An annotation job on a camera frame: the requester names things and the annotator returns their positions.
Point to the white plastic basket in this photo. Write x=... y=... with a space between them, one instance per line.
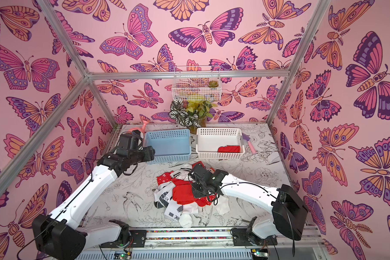
x=209 y=139

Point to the white sock chevron pattern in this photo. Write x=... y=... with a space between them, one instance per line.
x=163 y=199

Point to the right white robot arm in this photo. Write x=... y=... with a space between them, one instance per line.
x=288 y=211

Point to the plain white sock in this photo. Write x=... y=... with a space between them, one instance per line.
x=209 y=215

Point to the small succulent in basket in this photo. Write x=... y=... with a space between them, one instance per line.
x=213 y=84

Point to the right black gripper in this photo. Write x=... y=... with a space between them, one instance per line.
x=198 y=175

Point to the pink watering can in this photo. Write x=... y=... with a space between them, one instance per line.
x=142 y=126

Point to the red snowflake sock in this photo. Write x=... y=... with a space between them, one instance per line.
x=164 y=178

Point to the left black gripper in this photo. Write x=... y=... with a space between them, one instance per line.
x=149 y=153

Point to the potted green leafy plant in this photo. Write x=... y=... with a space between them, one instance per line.
x=191 y=114

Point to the light blue plastic basket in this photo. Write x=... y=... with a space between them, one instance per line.
x=169 y=145

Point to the plain red sock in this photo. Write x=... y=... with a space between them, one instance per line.
x=182 y=192

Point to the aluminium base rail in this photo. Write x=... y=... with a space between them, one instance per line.
x=214 y=243

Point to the white wire wall basket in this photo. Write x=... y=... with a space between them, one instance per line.
x=191 y=83

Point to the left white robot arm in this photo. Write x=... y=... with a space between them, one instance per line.
x=58 y=235

